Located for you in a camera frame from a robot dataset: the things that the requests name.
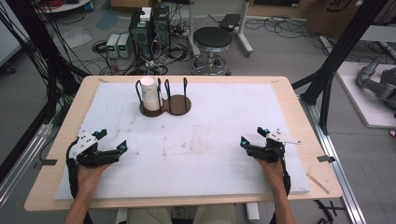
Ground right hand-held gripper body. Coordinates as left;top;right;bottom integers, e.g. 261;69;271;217
247;128;302;163

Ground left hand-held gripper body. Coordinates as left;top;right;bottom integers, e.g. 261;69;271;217
68;129;121;169

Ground stack of white cups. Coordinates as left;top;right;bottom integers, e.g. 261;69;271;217
139;76;161;112

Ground brown cup holder black wires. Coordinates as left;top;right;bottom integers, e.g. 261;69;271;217
134;77;192;119

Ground person's right hand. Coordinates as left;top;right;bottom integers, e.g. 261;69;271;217
254;157;287;193

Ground person's left hand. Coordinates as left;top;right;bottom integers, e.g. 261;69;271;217
76;163;112;198

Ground white foam mat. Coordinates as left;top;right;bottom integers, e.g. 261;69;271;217
54;81;312;202

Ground thin wooden stick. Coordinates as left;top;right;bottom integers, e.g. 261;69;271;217
305;173;331;195

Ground person's left leg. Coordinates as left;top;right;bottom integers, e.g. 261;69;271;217
126;206;173;224

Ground person's leg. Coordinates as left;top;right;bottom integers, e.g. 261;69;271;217
126;206;173;224
191;204;238;224

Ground person's right leg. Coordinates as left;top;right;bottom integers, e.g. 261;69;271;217
191;204;238;224

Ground grey power supply unit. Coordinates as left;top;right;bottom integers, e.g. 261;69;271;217
106;33;120;59
117;33;132;60

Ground white floor board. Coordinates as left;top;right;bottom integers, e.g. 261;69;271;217
335;61;396;130

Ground white metal stand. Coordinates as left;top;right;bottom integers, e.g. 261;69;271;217
186;0;255;59

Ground black computer tower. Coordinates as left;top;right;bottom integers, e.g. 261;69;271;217
151;5;172;50
128;10;153;62

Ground black round stool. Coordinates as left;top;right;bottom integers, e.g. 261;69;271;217
190;26;233;77

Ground black flat device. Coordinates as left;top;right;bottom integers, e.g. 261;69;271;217
219;13;242;33

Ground white box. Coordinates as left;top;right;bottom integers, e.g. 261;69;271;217
139;7;152;22

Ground white round table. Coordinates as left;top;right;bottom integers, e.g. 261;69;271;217
34;0;92;14

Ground brown cardboard box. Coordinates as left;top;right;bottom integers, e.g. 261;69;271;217
304;0;387;39

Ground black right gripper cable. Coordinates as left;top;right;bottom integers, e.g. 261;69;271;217
278;155;292;196

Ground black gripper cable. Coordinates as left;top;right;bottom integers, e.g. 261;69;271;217
65;138;80;200
278;155;292;196

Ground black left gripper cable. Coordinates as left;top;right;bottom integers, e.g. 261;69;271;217
65;138;80;200

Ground aluminium rail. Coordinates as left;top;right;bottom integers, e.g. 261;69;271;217
0;122;54;208
300;96;368;224

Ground tangle of floor cables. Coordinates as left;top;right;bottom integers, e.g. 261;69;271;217
80;8;194;77

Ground black frame post with cables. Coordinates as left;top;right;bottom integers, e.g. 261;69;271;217
0;0;90;104

